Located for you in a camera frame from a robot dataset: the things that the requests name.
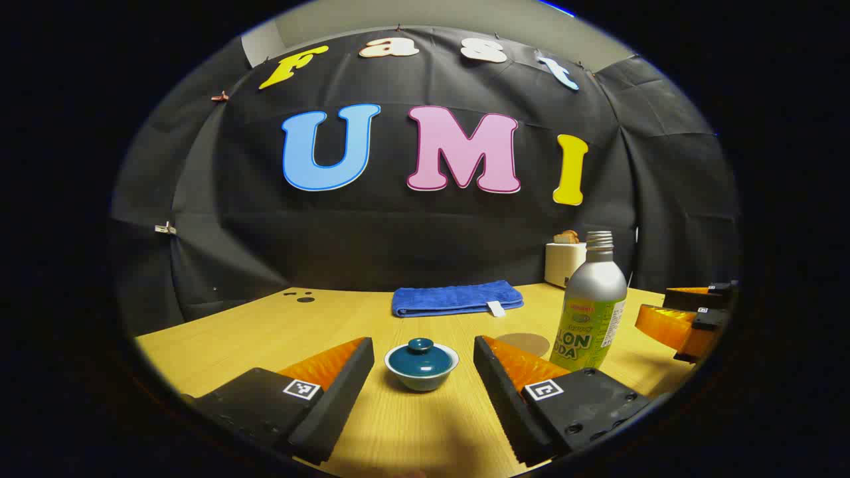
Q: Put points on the teal teacup lid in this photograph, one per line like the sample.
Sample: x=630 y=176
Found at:
x=421 y=360

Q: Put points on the silver green-label water bottle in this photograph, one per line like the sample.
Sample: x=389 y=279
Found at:
x=593 y=292

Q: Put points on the folded blue towel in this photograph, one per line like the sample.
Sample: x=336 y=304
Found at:
x=455 y=297

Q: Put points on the black backdrop cloth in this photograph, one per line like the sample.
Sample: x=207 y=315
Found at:
x=398 y=239

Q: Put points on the white teacup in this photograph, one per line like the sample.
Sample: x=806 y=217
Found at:
x=422 y=384

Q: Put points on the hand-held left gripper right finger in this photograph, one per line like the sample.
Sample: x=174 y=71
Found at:
x=501 y=405

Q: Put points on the toast slice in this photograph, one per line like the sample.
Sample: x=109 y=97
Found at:
x=566 y=237

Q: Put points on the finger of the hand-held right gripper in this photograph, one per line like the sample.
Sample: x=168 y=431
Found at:
x=664 y=325
x=690 y=300

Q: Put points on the white cloth clip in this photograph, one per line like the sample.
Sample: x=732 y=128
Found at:
x=165 y=229

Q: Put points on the round brown coaster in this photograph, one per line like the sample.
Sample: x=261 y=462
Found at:
x=528 y=342

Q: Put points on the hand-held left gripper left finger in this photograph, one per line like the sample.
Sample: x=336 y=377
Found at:
x=339 y=405

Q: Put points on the white toaster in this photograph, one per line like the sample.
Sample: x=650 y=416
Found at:
x=561 y=265

